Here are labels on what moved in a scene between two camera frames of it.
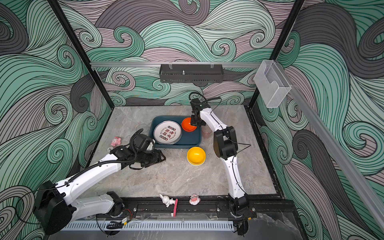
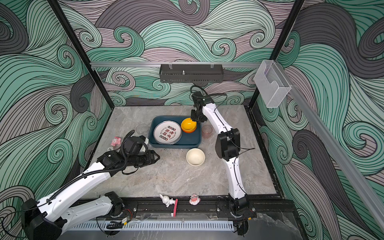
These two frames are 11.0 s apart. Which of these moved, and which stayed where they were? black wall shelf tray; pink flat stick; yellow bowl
Moved: yellow bowl
Stayed: pink flat stick; black wall shelf tray
